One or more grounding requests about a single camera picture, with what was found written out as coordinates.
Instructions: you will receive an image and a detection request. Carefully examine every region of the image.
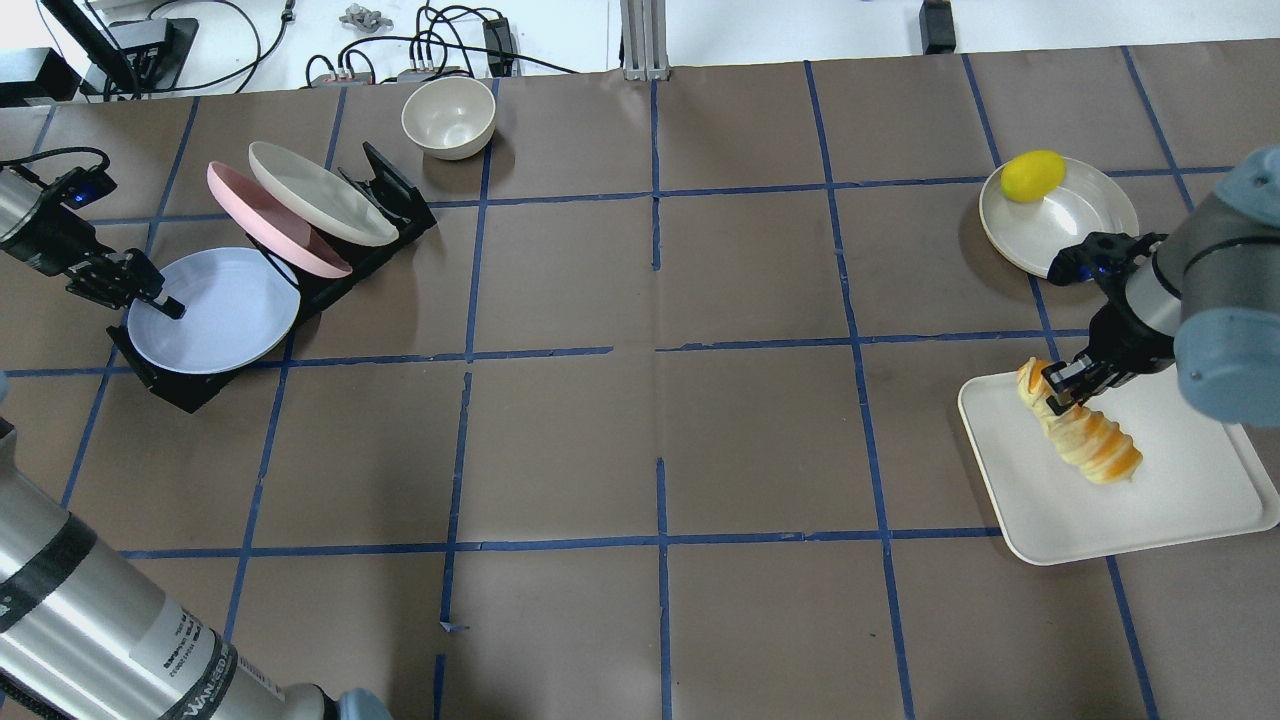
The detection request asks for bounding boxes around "white rectangular tray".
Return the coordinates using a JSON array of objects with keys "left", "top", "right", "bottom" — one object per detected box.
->
[{"left": 957, "top": 369, "right": 1279, "bottom": 566}]

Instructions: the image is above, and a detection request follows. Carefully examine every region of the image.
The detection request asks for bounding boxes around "cream plate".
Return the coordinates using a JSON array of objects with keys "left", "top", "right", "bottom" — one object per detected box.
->
[{"left": 248, "top": 141, "right": 399, "bottom": 247}]

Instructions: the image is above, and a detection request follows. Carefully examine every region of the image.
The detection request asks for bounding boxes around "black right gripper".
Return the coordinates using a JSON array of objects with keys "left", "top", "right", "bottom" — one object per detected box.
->
[{"left": 1030, "top": 232, "right": 1176, "bottom": 419}]

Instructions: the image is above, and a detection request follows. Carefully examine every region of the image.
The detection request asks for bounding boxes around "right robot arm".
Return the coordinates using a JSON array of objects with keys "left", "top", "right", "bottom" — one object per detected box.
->
[{"left": 1041, "top": 145, "right": 1279, "bottom": 428}]

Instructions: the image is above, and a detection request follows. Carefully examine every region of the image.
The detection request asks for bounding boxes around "black dish rack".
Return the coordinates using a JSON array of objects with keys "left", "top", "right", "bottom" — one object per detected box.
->
[{"left": 108, "top": 143, "right": 436, "bottom": 413}]

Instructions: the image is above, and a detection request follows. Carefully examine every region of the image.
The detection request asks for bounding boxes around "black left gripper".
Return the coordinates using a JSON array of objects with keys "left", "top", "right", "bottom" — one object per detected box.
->
[{"left": 20, "top": 168, "right": 187, "bottom": 320}]

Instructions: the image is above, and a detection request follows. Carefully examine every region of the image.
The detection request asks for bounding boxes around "striped orange bread roll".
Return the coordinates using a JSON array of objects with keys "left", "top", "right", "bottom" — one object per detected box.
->
[{"left": 1016, "top": 357, "right": 1144, "bottom": 486}]

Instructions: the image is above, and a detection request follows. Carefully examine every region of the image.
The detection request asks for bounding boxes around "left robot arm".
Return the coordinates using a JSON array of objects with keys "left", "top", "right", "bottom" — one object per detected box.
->
[{"left": 3, "top": 155, "right": 390, "bottom": 719}]

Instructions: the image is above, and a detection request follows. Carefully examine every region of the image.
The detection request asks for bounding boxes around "blue plate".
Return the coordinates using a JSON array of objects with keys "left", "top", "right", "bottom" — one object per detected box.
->
[{"left": 127, "top": 247, "right": 301, "bottom": 375}]

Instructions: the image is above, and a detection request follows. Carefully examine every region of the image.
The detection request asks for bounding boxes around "white round plate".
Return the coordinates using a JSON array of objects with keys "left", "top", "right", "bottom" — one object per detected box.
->
[{"left": 978, "top": 158, "right": 1139, "bottom": 279}]

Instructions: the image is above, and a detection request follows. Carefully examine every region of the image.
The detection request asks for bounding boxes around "cream bowl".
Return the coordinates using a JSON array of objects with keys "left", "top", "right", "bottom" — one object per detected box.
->
[{"left": 399, "top": 76, "right": 497, "bottom": 161}]

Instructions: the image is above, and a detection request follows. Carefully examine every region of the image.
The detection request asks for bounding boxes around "black power adapter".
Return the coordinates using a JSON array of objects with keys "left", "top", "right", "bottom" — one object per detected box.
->
[{"left": 483, "top": 17, "right": 517, "bottom": 77}]

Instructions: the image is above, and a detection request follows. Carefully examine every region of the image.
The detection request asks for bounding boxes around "aluminium frame post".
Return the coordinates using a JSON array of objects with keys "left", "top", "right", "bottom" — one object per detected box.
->
[{"left": 620, "top": 0, "right": 671, "bottom": 82}]

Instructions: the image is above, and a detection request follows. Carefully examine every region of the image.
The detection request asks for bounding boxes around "pink plate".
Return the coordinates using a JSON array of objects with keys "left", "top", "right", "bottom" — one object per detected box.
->
[{"left": 206, "top": 161, "right": 353, "bottom": 279}]

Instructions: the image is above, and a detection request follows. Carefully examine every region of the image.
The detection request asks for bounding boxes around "yellow lemon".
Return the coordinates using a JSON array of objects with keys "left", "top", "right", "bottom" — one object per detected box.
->
[{"left": 998, "top": 149, "right": 1068, "bottom": 202}]

